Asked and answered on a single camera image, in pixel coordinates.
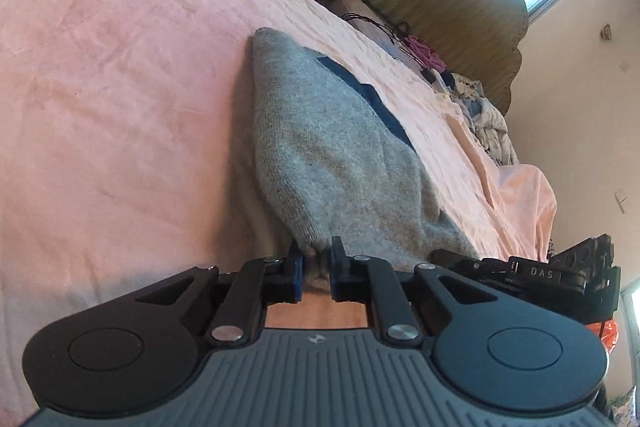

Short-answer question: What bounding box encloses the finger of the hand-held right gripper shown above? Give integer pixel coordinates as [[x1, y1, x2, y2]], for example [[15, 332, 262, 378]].
[[431, 249, 518, 289]]

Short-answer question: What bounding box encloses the magenta crumpled cloth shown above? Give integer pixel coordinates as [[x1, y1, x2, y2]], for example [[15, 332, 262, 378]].
[[404, 35, 447, 74]]

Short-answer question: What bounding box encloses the pink bed sheet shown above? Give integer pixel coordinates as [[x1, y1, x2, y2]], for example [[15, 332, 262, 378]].
[[0, 0, 559, 413]]

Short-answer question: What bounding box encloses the orange plastic bag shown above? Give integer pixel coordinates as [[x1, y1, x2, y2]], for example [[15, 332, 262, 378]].
[[596, 319, 621, 359]]

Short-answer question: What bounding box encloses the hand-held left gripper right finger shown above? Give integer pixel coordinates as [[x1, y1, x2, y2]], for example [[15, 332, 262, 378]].
[[330, 235, 506, 349]]

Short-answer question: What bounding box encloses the pile of light clothes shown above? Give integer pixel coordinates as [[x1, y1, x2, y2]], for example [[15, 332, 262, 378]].
[[437, 69, 522, 168]]

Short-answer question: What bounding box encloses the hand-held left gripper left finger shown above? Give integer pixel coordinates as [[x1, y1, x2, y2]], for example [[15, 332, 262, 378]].
[[132, 239, 305, 349]]

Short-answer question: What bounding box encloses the navy and grey knit sweater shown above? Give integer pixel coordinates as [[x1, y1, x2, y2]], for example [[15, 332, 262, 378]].
[[249, 27, 482, 280]]

